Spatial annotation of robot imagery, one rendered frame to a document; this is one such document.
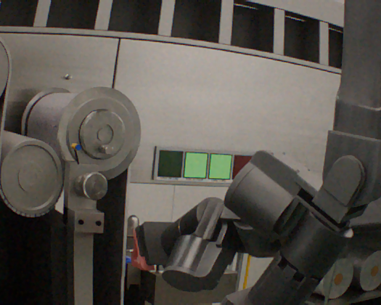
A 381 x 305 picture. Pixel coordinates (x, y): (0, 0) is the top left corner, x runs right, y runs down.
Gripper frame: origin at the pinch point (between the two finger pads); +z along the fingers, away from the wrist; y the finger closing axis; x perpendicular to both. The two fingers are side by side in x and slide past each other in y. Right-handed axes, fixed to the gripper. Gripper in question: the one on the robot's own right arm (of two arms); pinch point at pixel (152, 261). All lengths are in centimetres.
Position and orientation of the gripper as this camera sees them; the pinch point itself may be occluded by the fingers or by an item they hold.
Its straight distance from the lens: 112.5
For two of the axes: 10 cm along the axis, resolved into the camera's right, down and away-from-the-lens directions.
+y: 8.7, 0.5, 4.9
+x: -1.6, -9.1, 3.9
